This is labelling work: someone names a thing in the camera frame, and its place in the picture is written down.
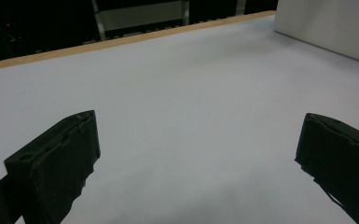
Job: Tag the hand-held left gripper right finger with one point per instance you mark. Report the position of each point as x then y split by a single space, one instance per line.
342 152

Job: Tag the white table mat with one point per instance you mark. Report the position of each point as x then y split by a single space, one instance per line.
183 109

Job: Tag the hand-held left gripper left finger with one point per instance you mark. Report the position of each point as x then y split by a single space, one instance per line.
59 161

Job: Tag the white metal stand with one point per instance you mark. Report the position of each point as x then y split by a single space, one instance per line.
140 14

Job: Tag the white plastic bin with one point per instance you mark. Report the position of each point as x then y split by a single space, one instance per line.
329 25

